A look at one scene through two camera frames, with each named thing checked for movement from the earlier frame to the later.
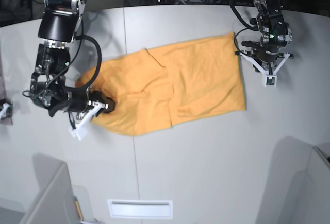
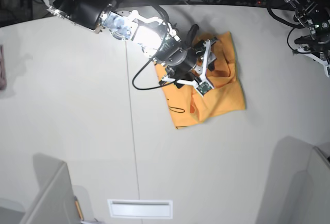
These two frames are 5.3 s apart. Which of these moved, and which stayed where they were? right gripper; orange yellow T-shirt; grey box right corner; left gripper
Moved: orange yellow T-shirt; left gripper; right gripper
Stayed: grey box right corner
